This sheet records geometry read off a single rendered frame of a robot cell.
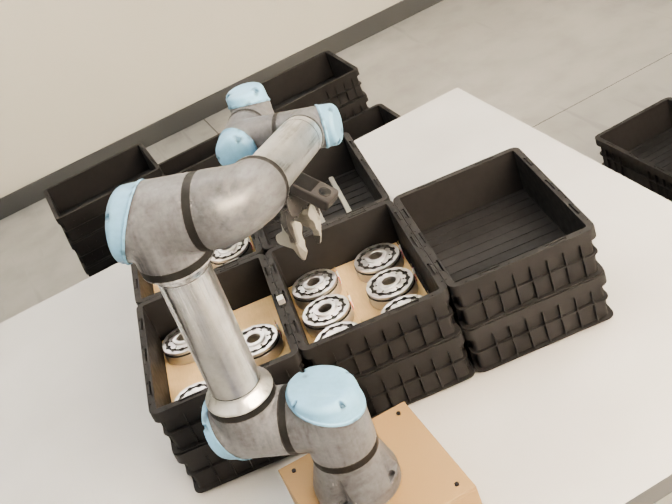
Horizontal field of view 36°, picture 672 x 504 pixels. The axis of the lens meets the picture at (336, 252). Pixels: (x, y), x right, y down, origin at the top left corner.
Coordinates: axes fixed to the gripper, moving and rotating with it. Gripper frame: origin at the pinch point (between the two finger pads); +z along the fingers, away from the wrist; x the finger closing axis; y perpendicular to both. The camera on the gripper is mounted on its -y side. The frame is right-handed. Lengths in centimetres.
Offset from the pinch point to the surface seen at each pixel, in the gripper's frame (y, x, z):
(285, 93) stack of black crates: 127, -152, 44
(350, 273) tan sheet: 4.4, -12.6, 16.6
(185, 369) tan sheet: 26.0, 22.1, 17.5
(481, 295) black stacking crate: -33.2, -2.8, 11.4
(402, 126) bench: 39, -95, 27
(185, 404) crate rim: 8.0, 38.8, 8.6
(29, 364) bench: 91, 17, 30
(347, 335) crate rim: -15.0, 16.0, 8.0
